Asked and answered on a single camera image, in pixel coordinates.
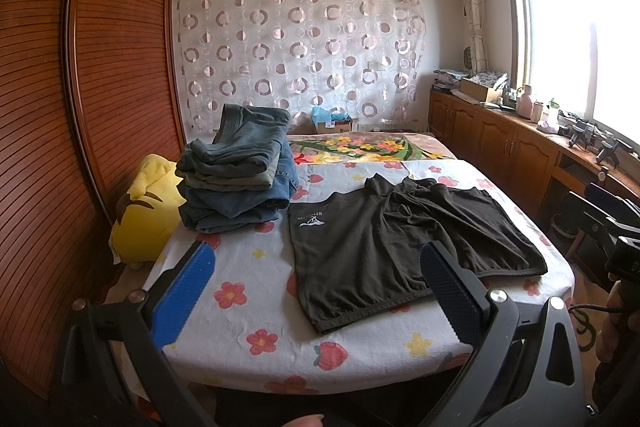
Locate window with wooden frame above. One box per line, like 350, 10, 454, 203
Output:
511, 0, 639, 146

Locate pink floral bedspread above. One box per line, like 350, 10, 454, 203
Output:
288, 131, 456, 165

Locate cardboard box on cabinet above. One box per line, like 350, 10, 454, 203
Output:
459, 79, 502, 104

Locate white floral bed sheet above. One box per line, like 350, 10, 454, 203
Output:
154, 159, 575, 395

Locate beige window drape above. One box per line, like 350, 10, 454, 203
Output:
451, 0, 490, 76

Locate pink bottle on cabinet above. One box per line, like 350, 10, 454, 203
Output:
516, 84, 534, 120

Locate wooden low cabinet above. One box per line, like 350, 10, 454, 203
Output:
427, 90, 639, 228

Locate brown wooden wardrobe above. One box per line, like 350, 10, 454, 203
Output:
1, 0, 184, 399

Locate yellow plush toy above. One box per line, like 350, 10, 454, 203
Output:
108, 154, 186, 267

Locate black shorts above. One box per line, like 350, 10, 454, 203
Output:
288, 174, 548, 335

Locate black office chair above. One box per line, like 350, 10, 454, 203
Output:
560, 183, 639, 291

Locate circle patterned sheer curtain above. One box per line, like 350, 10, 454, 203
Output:
174, 0, 426, 139

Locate box with blue bag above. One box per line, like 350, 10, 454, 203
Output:
311, 106, 352, 134

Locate stack of folded jeans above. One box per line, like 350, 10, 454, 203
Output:
176, 104, 298, 234

